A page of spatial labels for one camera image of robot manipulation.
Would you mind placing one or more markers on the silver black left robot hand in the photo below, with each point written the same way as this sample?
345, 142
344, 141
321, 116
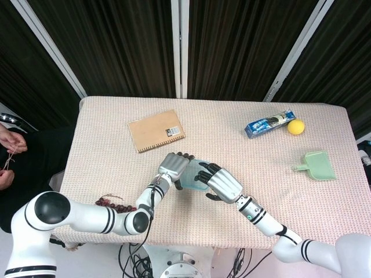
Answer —
174, 165

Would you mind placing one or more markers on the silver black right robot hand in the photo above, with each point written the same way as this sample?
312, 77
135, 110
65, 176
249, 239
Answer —
224, 185

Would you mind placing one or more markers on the bystander bare hand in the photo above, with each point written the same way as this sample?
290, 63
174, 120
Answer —
13, 140
5, 179

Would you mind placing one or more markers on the clear plastic container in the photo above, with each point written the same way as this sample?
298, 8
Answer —
189, 173

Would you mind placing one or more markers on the blue container lid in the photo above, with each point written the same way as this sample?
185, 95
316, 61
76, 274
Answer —
200, 189

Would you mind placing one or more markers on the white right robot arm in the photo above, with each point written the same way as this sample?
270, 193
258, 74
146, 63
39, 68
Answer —
266, 223

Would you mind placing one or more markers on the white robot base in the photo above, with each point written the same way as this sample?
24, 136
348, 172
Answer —
179, 260

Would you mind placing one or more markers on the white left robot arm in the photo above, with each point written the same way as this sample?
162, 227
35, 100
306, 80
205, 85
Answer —
87, 217

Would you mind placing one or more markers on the glossy black curved object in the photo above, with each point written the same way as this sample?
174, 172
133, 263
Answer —
17, 121

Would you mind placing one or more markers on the bystander black clothing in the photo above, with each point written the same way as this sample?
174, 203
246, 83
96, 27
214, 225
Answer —
37, 162

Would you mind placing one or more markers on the brown spiral-bound notebook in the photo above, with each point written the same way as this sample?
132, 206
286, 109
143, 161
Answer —
153, 130

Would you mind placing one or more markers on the beige waffle-weave tablecloth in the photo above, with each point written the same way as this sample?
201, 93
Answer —
220, 139

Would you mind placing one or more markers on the blue cookie package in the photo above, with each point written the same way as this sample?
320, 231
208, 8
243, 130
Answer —
261, 127

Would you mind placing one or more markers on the dark red grape bunch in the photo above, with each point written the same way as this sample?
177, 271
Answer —
116, 207

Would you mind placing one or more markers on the dark curtain panel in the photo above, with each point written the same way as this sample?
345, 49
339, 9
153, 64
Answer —
240, 46
116, 46
23, 63
345, 58

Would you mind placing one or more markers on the green plastic dustpan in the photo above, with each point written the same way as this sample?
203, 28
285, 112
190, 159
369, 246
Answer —
317, 165

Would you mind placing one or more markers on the white black device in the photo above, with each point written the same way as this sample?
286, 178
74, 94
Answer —
365, 155

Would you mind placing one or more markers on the white frame post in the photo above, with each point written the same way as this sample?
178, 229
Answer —
55, 49
295, 55
179, 49

